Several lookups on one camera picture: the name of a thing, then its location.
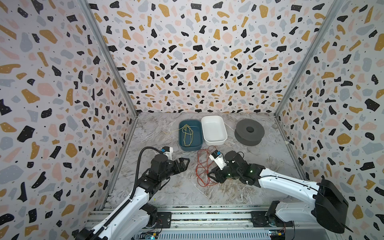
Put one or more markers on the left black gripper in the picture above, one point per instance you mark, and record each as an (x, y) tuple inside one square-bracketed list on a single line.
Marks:
[(182, 167)]

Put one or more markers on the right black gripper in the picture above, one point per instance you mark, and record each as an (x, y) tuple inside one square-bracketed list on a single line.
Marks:
[(220, 173)]

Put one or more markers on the grey cable spool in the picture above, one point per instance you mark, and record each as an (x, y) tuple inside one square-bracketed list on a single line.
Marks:
[(249, 132)]

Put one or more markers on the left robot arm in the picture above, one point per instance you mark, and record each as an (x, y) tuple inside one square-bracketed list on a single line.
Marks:
[(135, 212)]

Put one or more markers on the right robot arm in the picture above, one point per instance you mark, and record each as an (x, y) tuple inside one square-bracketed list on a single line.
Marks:
[(320, 203)]

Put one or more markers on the teal plastic bin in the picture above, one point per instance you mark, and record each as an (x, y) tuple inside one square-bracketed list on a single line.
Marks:
[(190, 135)]

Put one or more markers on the white plastic bin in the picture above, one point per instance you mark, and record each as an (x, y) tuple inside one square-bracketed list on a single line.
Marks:
[(214, 130)]

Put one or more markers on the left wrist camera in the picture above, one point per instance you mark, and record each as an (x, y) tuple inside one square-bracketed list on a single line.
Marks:
[(167, 151)]

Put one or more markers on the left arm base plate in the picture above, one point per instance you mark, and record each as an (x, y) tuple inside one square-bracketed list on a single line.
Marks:
[(160, 220)]

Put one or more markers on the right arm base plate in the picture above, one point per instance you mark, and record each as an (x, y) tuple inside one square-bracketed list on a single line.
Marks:
[(264, 219)]

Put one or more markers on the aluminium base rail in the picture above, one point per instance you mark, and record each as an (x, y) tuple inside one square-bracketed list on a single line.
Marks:
[(220, 223)]

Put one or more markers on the left frame post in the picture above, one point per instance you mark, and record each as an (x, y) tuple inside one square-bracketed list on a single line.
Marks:
[(84, 6)]

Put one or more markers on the frame post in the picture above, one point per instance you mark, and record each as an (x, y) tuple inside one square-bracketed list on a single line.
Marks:
[(84, 6), (331, 14)]

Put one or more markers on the right frame post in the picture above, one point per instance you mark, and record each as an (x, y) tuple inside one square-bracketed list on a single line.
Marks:
[(331, 14)]

